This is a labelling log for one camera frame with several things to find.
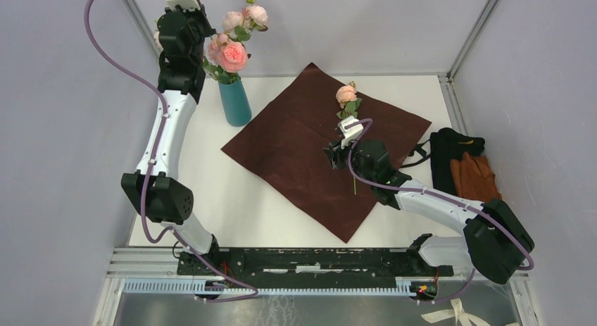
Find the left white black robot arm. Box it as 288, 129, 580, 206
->
121, 6, 221, 275

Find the pink flower stem in vase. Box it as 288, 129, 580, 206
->
153, 20, 164, 53

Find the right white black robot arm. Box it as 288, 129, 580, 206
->
323, 140, 535, 284

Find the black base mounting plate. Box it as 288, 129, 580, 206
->
206, 247, 454, 289

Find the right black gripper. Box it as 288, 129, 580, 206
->
322, 133, 375, 186

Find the red paper bouquet wrapper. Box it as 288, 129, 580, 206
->
222, 63, 420, 247

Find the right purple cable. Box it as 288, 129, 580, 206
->
344, 118, 536, 304

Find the white paper strip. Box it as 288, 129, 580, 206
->
420, 299, 521, 326

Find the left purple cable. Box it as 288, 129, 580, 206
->
84, 0, 259, 303

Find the orange cloth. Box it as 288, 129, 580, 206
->
450, 152, 502, 203

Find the single peach rose stem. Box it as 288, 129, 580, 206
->
334, 81, 364, 196

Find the teal ceramic vase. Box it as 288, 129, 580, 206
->
218, 80, 252, 127

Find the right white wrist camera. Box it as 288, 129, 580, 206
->
338, 115, 364, 149

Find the purple cable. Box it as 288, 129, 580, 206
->
84, 0, 259, 303
344, 118, 536, 304

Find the black ribbon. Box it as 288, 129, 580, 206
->
401, 139, 431, 168

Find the white slotted cable duct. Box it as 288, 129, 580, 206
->
122, 279, 415, 297

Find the black cloth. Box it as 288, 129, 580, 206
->
430, 127, 486, 196

